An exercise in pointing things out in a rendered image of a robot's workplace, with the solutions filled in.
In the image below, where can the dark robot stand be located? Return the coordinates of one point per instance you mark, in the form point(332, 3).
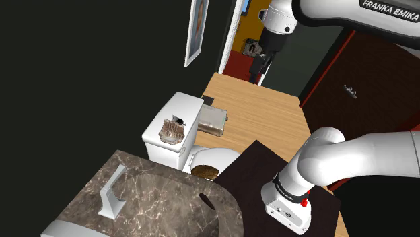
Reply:
point(249, 183)

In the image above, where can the small black object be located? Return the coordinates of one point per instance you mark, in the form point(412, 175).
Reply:
point(179, 120)

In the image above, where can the brown round pad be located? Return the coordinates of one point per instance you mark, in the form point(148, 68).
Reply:
point(205, 172)

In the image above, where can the white toilet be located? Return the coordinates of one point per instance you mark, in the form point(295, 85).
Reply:
point(178, 108)

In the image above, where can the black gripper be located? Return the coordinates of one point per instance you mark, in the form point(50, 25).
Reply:
point(274, 41)

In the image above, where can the white door frame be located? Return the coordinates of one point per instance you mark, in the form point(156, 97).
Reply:
point(229, 36)

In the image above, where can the brown ridged dish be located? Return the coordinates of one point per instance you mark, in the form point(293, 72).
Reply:
point(171, 133)

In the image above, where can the grey metal box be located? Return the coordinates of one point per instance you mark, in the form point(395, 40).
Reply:
point(212, 119)

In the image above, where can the white framed wall picture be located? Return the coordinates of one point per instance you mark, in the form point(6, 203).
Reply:
point(197, 29)

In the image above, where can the brown marble sink vanity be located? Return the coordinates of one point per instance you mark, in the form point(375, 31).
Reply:
point(157, 197)

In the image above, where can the dark wooden door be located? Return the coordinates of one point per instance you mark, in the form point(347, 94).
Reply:
point(370, 78)

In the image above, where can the grey angular faucet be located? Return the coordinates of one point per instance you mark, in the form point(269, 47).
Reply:
point(110, 197)

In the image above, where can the dark floor vent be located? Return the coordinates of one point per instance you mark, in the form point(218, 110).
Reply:
point(208, 99)

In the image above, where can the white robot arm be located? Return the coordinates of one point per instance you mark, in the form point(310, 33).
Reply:
point(341, 157)

